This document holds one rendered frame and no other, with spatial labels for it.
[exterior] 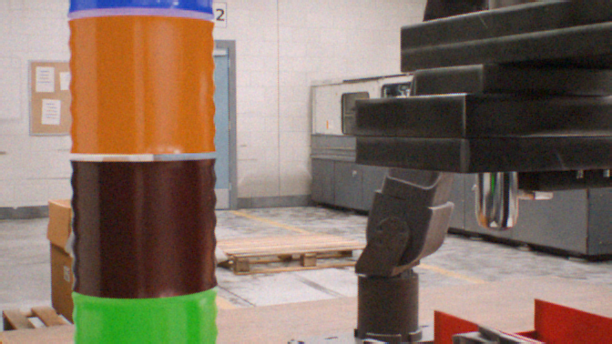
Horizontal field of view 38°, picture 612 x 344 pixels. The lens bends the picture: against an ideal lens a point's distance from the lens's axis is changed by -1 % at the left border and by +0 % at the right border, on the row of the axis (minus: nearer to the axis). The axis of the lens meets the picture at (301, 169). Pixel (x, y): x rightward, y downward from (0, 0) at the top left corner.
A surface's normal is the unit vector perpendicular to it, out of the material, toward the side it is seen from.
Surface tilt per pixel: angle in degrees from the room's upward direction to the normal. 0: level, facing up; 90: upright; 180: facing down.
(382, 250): 90
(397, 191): 89
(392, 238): 90
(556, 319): 90
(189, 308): 104
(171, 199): 76
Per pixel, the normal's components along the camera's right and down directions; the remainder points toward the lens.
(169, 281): 0.48, 0.29
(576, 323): -0.90, 0.03
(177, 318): 0.58, -0.21
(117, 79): -0.14, -0.19
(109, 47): -0.25, 0.29
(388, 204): -0.46, 0.05
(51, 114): 0.38, 0.04
